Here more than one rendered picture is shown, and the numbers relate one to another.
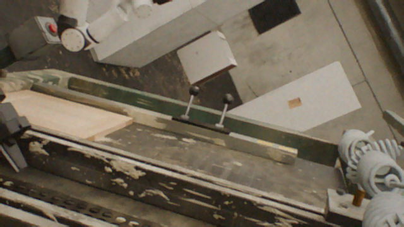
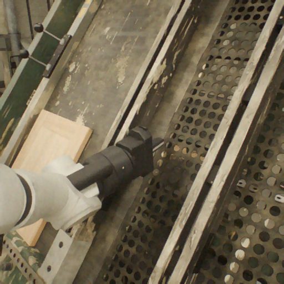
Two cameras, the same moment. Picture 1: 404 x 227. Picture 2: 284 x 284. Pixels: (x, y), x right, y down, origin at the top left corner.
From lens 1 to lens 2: 63 cm
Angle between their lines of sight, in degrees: 41
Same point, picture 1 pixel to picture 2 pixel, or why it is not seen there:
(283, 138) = (64, 8)
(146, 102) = (7, 109)
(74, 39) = not seen: outside the picture
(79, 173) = (151, 110)
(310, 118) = not seen: outside the picture
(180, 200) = (183, 40)
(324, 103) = not seen: outside the picture
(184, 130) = (60, 70)
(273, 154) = (93, 9)
